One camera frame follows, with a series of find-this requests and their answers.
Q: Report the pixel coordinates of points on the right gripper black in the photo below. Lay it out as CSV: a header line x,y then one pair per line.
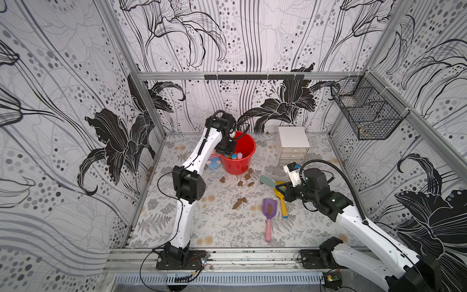
x,y
290,191

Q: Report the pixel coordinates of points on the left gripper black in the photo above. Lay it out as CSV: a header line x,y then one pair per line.
x,y
225,149

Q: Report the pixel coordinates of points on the green cleaning brush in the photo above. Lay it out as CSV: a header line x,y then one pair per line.
x,y
267,181

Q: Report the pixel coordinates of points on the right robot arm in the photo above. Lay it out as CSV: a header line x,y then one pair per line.
x,y
393,267

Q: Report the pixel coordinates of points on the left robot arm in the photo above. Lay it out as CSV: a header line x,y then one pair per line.
x,y
218,135

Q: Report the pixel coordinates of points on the red plastic bucket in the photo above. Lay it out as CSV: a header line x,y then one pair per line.
x,y
238,162

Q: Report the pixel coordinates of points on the yellow trowel right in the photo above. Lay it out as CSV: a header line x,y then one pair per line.
x,y
283,209

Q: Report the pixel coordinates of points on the plush doll toy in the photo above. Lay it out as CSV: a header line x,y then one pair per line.
x,y
214,161

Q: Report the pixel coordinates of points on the white mini drawer cabinet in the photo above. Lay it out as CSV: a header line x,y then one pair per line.
x,y
292,145

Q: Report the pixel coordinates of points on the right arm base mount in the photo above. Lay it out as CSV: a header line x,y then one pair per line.
x,y
316,259

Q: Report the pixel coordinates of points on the black wire wall basket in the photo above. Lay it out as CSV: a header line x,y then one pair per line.
x,y
366,104

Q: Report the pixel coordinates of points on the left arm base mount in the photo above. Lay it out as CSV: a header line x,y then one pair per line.
x,y
182,260

